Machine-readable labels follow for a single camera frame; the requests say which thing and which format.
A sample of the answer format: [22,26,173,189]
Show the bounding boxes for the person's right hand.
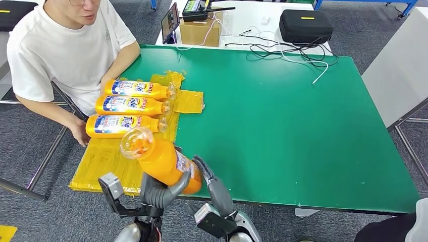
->
[69,118,91,148]

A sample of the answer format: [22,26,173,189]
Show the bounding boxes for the person's left hand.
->
[99,77,115,96]

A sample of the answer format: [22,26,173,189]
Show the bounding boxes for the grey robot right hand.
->
[184,155,236,219]

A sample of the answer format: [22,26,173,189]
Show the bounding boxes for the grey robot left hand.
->
[140,171,192,209]

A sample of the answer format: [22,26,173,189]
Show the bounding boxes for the orange detergent bottle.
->
[95,95,173,117]
[120,127,203,196]
[104,79,177,101]
[85,114,169,139]

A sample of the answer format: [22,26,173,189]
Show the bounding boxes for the yellow tape mat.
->
[68,71,205,197]

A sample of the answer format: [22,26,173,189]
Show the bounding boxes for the person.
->
[7,0,141,148]
[353,198,428,242]

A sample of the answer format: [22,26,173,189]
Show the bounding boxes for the white table foot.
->
[294,208,320,218]

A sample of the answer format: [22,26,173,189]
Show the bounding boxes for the black tablet on stand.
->
[161,2,181,44]

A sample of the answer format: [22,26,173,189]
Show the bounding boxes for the brown cardboard box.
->
[179,11,224,47]

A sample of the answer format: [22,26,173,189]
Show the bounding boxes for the black zip case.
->
[0,0,38,32]
[279,9,335,45]

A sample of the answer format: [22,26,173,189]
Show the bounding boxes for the black radio remote controller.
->
[182,0,236,22]

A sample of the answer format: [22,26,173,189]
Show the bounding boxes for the yellow floor tape patch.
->
[0,224,18,242]

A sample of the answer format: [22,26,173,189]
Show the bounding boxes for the grey metal table legs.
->
[387,100,428,186]

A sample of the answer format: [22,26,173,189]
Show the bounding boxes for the white side table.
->
[361,7,428,129]

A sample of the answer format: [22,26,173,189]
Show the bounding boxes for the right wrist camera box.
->
[184,202,239,239]

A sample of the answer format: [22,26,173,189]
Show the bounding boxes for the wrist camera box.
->
[97,172,165,218]
[184,202,239,239]

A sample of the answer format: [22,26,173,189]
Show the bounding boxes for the grey metal frame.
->
[0,97,79,203]

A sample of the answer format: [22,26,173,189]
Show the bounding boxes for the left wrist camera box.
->
[97,172,165,218]

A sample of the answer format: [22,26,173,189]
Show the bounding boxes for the pink white cable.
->
[176,13,230,50]

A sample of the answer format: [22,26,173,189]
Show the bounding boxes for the black cable tangle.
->
[225,32,339,69]

